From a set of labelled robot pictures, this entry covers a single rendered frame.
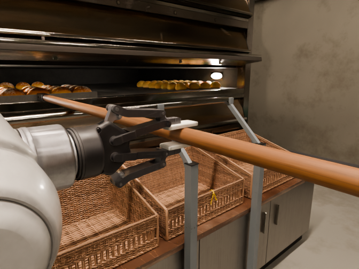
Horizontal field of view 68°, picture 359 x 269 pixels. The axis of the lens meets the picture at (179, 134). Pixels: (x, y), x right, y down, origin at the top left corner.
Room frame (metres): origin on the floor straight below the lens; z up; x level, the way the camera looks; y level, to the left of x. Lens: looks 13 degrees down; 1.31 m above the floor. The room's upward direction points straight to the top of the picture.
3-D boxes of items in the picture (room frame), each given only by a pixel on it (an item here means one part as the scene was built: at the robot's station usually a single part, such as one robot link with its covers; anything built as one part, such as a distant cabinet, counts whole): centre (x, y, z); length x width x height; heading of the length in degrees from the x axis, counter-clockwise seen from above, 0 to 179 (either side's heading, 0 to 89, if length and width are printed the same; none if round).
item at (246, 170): (1.80, -0.48, 0.72); 0.56 x 0.49 x 0.28; 129
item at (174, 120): (0.47, 0.02, 1.23); 0.05 x 0.01 x 0.03; 131
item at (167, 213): (1.40, 0.00, 0.72); 0.56 x 0.49 x 0.28; 130
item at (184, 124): (0.49, 0.00, 1.21); 0.07 x 0.03 x 0.01; 131
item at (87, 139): (0.39, 0.12, 1.20); 0.09 x 0.07 x 0.08; 131
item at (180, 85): (2.31, 0.01, 1.21); 0.61 x 0.48 x 0.06; 40
